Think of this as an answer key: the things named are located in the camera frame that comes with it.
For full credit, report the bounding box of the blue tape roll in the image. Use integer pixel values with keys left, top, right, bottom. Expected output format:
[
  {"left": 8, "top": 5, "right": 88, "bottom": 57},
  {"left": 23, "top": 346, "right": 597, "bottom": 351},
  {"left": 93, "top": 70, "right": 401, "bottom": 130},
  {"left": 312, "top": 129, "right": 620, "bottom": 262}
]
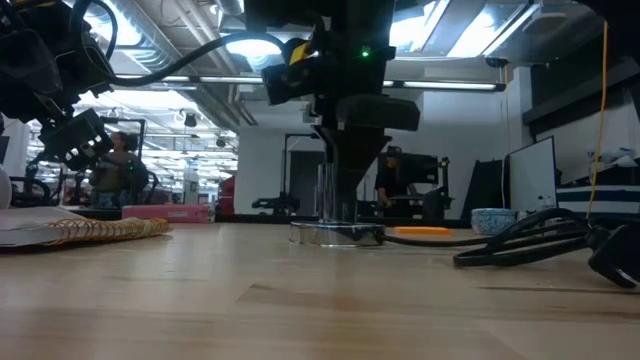
[{"left": 470, "top": 207, "right": 519, "bottom": 236}]

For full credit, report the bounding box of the yellow cable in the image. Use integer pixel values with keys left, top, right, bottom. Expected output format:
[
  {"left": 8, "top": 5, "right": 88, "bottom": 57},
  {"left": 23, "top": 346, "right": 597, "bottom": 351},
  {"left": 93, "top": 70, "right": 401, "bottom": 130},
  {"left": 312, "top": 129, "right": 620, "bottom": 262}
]
[{"left": 585, "top": 19, "right": 610, "bottom": 219}]

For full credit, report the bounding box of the pink folder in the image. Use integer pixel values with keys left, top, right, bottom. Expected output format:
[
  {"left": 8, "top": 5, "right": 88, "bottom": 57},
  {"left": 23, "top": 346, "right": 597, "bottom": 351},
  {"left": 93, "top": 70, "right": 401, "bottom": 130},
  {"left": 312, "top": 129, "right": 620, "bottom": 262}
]
[{"left": 122, "top": 203, "right": 211, "bottom": 224}]

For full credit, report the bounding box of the person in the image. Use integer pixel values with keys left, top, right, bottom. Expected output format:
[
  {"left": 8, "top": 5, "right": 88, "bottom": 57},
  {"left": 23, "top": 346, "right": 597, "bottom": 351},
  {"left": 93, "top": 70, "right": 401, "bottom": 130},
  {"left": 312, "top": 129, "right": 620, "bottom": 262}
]
[
  {"left": 374, "top": 146, "right": 417, "bottom": 209},
  {"left": 88, "top": 130, "right": 151, "bottom": 210}
]

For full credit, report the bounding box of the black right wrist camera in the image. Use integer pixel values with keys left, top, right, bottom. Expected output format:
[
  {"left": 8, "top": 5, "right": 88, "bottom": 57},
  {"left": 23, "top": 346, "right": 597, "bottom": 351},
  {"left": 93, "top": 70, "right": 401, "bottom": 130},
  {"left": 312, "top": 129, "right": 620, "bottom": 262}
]
[{"left": 261, "top": 63, "right": 322, "bottom": 107}]

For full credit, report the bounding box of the white plastic bag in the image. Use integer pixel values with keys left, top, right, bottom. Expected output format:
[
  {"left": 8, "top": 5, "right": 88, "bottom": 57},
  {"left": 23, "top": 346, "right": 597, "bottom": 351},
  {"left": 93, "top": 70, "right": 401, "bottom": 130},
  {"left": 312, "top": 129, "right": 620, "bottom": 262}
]
[{"left": 587, "top": 144, "right": 640, "bottom": 170}]

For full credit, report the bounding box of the navy white striped box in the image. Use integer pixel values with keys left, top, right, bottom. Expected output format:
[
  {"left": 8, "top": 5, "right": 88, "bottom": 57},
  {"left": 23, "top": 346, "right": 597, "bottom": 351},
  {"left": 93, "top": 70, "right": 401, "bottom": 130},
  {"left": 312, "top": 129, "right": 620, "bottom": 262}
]
[{"left": 556, "top": 183, "right": 640, "bottom": 217}]

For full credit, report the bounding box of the brown spiral notebook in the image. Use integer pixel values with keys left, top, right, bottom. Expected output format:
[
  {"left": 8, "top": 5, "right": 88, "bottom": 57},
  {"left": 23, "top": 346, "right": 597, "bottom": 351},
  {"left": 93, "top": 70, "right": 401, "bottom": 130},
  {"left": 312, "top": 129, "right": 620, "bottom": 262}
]
[{"left": 0, "top": 206, "right": 171, "bottom": 249}]

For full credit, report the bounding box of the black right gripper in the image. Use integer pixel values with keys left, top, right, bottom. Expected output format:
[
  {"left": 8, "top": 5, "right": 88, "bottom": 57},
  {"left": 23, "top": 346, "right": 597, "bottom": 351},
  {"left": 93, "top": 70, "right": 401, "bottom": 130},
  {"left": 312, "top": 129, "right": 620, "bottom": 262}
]
[{"left": 309, "top": 29, "right": 421, "bottom": 222}]

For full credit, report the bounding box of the orange sticky note pad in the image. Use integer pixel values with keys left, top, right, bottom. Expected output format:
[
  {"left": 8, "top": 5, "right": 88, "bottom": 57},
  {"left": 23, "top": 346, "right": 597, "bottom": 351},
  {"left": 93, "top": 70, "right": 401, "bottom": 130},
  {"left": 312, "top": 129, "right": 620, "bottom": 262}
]
[{"left": 394, "top": 226, "right": 454, "bottom": 237}]

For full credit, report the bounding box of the red cabinet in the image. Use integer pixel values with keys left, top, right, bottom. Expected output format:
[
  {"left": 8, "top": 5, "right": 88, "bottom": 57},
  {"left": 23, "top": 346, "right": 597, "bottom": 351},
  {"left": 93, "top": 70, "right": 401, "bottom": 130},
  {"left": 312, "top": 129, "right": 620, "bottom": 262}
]
[{"left": 217, "top": 174, "right": 236, "bottom": 216}]

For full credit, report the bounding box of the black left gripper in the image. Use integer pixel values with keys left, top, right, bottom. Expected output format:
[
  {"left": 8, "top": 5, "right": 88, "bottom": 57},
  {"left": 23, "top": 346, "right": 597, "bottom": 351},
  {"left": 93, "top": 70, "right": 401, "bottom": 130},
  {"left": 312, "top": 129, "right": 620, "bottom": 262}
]
[{"left": 38, "top": 108, "right": 114, "bottom": 172}]

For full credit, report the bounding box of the black lamp power cord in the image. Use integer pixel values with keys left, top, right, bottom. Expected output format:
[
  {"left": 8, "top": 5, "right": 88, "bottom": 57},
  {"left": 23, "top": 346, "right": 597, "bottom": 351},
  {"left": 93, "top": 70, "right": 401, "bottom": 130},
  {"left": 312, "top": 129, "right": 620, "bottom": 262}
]
[{"left": 382, "top": 207, "right": 640, "bottom": 290}]

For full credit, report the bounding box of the black right camera cable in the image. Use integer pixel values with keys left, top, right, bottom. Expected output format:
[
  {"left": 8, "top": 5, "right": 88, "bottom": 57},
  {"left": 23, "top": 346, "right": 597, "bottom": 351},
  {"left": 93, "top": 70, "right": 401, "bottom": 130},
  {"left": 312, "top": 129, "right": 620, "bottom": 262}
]
[{"left": 69, "top": 0, "right": 289, "bottom": 89}]

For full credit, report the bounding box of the white whiteboard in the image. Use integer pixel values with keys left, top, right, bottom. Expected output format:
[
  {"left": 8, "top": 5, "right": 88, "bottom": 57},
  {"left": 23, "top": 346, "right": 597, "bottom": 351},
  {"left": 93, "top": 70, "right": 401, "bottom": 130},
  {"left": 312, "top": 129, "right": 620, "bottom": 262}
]
[{"left": 508, "top": 135, "right": 559, "bottom": 214}]

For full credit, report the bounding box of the black gantry frame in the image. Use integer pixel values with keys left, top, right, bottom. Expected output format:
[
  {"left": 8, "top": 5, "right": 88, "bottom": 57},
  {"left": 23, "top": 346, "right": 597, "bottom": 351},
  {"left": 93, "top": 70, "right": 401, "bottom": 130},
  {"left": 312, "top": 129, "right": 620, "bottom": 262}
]
[{"left": 282, "top": 131, "right": 326, "bottom": 216}]

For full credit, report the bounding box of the black robot station equipment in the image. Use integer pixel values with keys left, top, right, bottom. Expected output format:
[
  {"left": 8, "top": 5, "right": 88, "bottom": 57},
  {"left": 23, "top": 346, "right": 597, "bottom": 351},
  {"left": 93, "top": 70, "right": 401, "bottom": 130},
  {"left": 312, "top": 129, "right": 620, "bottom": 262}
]
[{"left": 399, "top": 152, "right": 455, "bottom": 219}]

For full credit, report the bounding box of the black leaning panel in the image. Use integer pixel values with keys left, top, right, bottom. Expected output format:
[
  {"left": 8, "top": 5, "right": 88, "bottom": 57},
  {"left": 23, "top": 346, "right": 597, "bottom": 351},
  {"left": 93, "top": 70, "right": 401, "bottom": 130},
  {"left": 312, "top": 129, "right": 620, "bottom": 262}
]
[{"left": 459, "top": 158, "right": 507, "bottom": 221}]

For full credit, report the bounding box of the chrome lamp base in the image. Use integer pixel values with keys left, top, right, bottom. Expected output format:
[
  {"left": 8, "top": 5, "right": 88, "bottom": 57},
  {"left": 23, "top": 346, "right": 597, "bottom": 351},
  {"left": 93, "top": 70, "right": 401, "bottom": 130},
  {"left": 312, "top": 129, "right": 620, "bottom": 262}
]
[{"left": 288, "top": 162, "right": 386, "bottom": 248}]

